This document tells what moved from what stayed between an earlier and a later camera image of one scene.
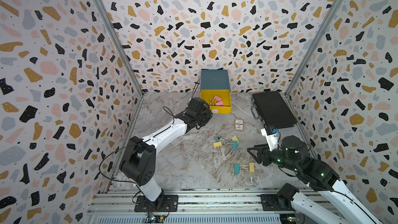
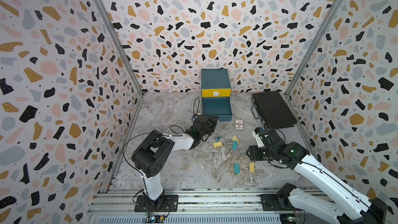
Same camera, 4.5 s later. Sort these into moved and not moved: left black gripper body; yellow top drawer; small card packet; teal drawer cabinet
Moved: yellow top drawer; left black gripper body
Not moved: teal drawer cabinet; small card packet
